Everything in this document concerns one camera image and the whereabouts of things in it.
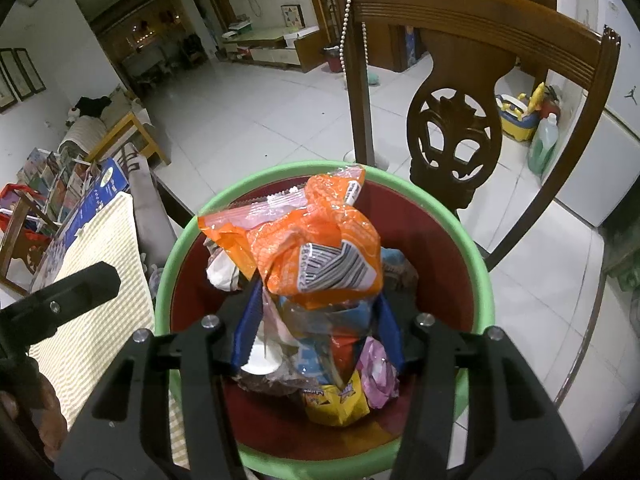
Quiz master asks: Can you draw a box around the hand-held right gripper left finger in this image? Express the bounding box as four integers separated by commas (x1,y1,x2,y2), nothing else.
54,280,263,480

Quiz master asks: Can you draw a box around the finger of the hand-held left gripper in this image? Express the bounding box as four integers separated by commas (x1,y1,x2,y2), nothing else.
27,261,122,343

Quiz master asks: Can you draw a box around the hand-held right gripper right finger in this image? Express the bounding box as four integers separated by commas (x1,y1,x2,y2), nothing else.
375,292,583,480

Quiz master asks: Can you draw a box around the pink foil wrapper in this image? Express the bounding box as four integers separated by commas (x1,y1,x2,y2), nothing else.
357,335,401,411

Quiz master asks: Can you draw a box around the red bin with green rim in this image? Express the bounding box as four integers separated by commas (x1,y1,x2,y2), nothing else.
152,160,496,480

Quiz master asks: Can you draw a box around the orange snack wrapper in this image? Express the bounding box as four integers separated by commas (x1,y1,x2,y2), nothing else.
197,165,386,341

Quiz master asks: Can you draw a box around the person's left hand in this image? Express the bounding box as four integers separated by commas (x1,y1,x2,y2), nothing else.
0,376,68,465

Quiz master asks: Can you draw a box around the yellow striped table mat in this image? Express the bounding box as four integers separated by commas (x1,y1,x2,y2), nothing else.
27,192,191,461

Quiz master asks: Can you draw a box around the plain wooden chair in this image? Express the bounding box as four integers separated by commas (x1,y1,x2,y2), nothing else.
0,200,56,296

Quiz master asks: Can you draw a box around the blue printed board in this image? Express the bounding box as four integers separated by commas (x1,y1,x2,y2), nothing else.
55,157,132,251

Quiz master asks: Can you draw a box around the white magazine rack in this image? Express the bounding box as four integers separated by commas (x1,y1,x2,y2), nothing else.
17,147,101,223

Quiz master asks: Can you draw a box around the red bag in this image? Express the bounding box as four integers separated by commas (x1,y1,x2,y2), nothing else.
0,184,31,211

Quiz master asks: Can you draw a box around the black white plush toy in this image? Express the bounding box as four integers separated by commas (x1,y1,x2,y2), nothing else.
64,95,112,128

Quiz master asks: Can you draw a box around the green detergent bottle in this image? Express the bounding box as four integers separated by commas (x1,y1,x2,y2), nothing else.
527,112,561,176

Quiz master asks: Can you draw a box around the blue yellow toy box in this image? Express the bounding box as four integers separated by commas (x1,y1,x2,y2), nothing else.
494,80,548,143

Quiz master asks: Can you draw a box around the television cabinet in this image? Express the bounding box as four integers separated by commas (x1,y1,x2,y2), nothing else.
220,25,331,73

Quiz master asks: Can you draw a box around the small red wastebasket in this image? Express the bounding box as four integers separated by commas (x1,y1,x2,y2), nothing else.
322,46,346,73

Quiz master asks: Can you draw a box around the colourful picture board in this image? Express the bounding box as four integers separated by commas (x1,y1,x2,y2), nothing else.
280,4,305,31

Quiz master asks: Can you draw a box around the carved wooden chair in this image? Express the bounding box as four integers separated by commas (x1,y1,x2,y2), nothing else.
330,0,621,271

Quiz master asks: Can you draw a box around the wooden frame sofa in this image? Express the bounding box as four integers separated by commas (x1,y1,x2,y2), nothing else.
57,92,172,168

